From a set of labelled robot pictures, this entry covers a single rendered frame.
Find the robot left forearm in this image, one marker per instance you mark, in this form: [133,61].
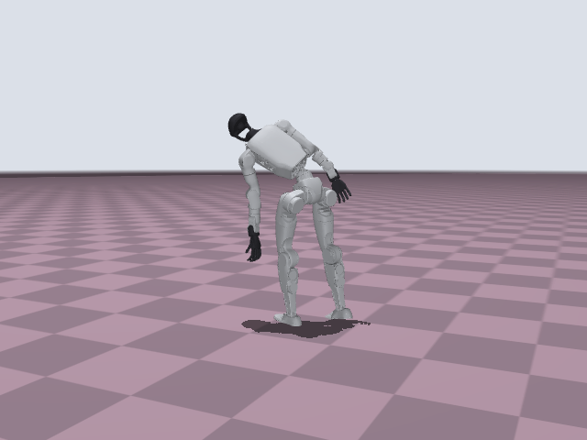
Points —
[254,210]

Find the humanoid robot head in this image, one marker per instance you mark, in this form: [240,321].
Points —
[237,123]

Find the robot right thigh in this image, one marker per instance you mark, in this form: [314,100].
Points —
[324,226]

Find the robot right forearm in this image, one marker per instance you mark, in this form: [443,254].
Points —
[321,160]

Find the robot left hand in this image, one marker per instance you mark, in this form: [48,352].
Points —
[254,245]

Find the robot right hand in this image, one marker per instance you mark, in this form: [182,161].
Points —
[339,186]

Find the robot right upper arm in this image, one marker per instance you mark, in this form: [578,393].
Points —
[308,147]

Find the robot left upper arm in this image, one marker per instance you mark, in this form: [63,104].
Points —
[246,162]

